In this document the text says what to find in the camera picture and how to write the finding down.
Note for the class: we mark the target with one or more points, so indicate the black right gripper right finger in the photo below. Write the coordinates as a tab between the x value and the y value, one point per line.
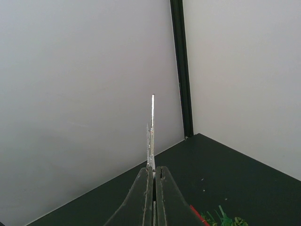
172	209

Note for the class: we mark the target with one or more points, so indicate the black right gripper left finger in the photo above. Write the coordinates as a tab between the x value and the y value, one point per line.
137	208

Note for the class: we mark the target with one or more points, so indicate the silver red star ornament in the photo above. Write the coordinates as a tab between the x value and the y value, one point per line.
151	159

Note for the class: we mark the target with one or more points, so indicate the small green christmas tree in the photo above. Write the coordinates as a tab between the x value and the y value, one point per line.
222	219

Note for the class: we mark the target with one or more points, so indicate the black corner frame post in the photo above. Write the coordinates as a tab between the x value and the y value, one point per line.
177	14

